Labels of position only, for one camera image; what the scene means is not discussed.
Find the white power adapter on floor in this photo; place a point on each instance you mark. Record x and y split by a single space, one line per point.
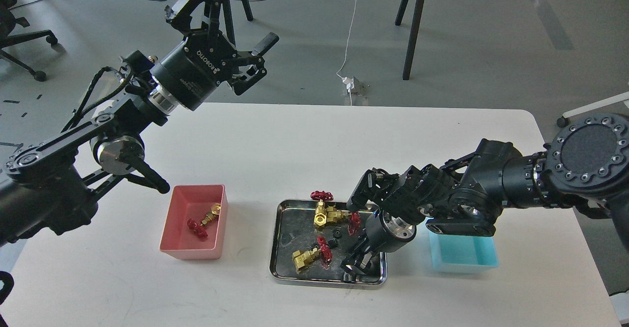
353 86

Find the black stand leg left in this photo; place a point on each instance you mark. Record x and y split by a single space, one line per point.
228 18

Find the light blue plastic box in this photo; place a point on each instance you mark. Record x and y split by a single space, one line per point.
460 254

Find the brass valve red handle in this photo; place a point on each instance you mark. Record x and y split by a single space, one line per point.
303 259
320 211
336 216
199 228

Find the black office chair base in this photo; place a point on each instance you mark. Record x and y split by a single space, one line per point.
8 22

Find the brass valve red handle bottom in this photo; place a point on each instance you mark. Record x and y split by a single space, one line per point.
303 259

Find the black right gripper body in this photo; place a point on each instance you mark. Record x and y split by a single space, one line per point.
385 233

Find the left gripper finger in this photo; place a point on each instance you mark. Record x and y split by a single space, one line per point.
266 44
179 16

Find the black stand leg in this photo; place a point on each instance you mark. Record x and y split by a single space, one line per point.
414 32
228 18

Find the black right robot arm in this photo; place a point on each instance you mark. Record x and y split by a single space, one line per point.
584 167

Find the black stand leg right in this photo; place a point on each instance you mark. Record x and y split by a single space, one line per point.
414 32

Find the brass valve red handle top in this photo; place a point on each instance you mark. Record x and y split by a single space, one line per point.
320 211

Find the pink plastic box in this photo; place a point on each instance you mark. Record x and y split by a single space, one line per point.
193 202

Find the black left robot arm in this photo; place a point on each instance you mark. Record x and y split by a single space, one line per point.
56 184

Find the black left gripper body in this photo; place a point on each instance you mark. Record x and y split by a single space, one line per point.
195 68

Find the shiny metal tray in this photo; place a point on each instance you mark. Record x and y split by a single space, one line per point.
294 230

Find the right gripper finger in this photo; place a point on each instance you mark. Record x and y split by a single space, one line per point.
370 268
357 253

